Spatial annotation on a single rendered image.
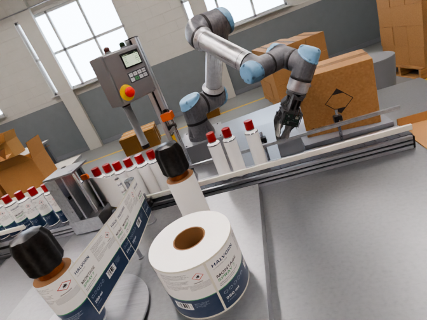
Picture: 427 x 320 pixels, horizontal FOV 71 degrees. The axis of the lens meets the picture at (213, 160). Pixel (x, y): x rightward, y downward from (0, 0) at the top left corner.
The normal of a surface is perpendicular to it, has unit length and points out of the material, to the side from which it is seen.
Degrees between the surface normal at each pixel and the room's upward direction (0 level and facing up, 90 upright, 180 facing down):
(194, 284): 90
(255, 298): 0
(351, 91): 90
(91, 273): 90
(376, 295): 0
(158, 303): 0
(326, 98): 90
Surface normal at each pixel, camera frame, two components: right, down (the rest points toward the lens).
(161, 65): 0.06, 0.38
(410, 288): -0.34, -0.86
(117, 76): 0.71, 0.03
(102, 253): 0.92, -0.22
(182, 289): -0.29, 0.48
